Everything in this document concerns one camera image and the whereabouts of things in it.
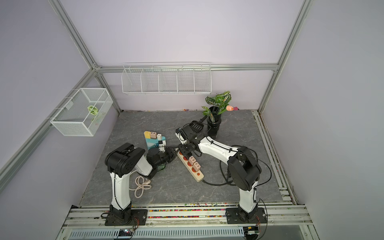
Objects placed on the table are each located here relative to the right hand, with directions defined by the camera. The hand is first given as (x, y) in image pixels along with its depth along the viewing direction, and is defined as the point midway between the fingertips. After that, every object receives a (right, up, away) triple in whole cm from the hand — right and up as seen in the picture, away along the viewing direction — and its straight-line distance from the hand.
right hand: (182, 146), depth 90 cm
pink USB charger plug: (+6, -7, -5) cm, 10 cm away
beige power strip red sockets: (+9, -16, -5) cm, 19 cm away
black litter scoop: (+8, +12, +22) cm, 27 cm away
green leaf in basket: (-48, +22, -9) cm, 54 cm away
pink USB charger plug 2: (+8, -10, -7) cm, 15 cm away
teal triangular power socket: (-21, +1, +7) cm, 22 cm away
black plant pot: (+19, +15, -1) cm, 24 cm away
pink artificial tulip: (+27, +23, -5) cm, 36 cm away
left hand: (-1, -2, +4) cm, 4 cm away
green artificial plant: (+23, +26, +2) cm, 35 cm away
